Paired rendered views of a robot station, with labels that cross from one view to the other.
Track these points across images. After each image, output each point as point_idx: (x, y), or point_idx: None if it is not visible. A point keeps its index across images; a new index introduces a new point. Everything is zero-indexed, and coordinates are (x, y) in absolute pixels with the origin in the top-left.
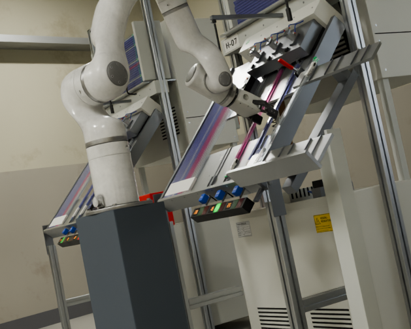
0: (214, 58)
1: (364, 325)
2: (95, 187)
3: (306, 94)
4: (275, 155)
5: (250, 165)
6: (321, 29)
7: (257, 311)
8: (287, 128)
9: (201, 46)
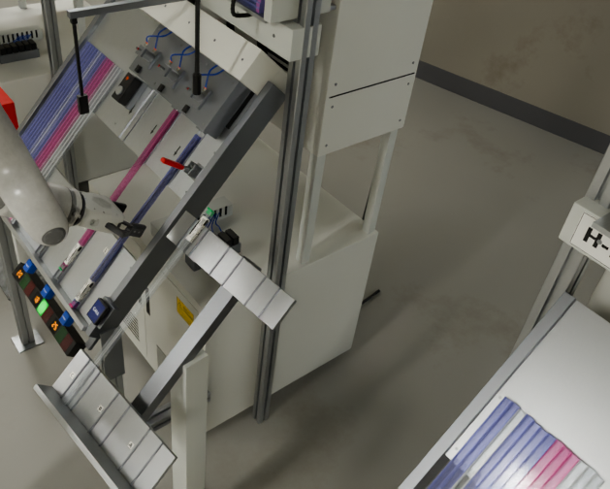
0: (36, 213)
1: None
2: None
3: (193, 211)
4: (104, 398)
5: (62, 420)
6: (246, 95)
7: None
8: (150, 264)
9: (15, 188)
